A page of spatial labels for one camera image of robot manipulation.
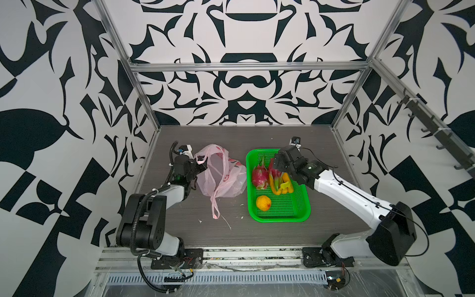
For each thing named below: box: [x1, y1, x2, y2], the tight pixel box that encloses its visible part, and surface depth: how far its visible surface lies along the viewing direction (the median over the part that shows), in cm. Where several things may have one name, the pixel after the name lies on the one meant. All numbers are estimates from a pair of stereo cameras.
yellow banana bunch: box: [269, 172, 294, 195], surface depth 86 cm
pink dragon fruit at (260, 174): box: [251, 155, 270, 190], surface depth 91 cm
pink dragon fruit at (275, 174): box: [268, 157, 283, 190], surface depth 89 cm
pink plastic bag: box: [194, 143, 247, 220], surface depth 88 cm
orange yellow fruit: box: [256, 195, 272, 212], surface depth 85 cm
